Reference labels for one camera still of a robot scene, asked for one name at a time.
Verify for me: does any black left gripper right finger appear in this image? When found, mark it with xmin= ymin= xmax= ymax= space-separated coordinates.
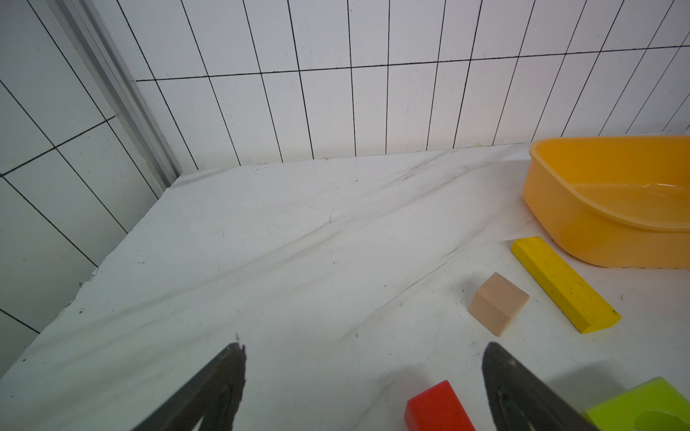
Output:
xmin=482 ymin=342 xmax=596 ymax=430

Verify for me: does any green arch block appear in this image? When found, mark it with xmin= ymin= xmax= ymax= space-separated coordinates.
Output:
xmin=583 ymin=377 xmax=689 ymax=430

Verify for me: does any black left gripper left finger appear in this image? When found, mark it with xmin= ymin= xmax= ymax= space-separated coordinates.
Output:
xmin=136 ymin=342 xmax=247 ymax=430

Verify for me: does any natural wood cube left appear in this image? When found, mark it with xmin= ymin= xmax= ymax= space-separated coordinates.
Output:
xmin=468 ymin=273 xmax=530 ymax=337

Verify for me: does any red block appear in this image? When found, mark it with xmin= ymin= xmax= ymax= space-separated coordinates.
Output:
xmin=404 ymin=381 xmax=475 ymax=431

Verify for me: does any yellow plastic tub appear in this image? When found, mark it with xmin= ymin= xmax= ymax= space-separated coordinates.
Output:
xmin=523 ymin=136 xmax=689 ymax=269

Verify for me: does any long yellow block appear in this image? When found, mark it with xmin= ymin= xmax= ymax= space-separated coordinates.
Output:
xmin=510 ymin=236 xmax=621 ymax=334

